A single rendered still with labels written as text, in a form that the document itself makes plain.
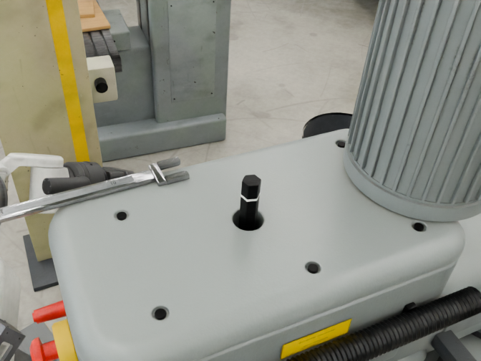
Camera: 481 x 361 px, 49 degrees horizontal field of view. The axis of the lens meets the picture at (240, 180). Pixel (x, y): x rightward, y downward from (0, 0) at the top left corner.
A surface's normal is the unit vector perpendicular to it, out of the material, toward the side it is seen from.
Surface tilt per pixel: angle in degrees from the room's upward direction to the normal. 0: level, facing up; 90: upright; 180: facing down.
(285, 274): 0
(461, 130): 90
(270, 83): 0
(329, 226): 0
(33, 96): 90
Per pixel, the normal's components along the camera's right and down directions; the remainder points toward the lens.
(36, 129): 0.41, 0.62
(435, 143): -0.40, 0.59
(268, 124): 0.05, -0.75
